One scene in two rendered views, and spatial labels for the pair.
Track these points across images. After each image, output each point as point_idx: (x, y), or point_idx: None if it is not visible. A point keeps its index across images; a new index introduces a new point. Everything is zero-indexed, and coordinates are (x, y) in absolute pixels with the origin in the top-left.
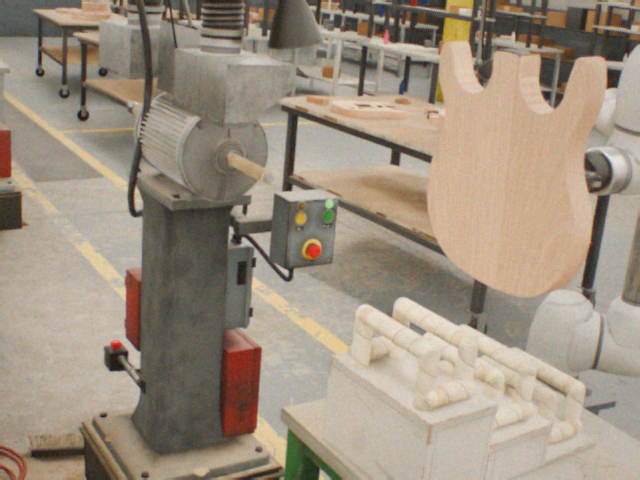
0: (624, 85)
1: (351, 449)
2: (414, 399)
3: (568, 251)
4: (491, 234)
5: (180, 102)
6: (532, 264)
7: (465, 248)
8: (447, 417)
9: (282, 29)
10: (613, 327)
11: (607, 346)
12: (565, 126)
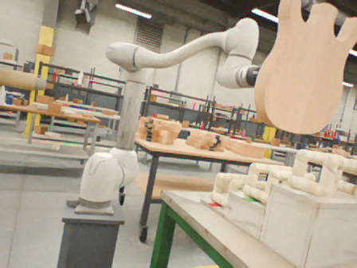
0: (249, 37)
1: (327, 258)
2: None
3: (337, 106)
4: (303, 104)
5: None
6: (320, 116)
7: (285, 116)
8: None
9: None
10: (125, 163)
11: (126, 173)
12: (348, 48)
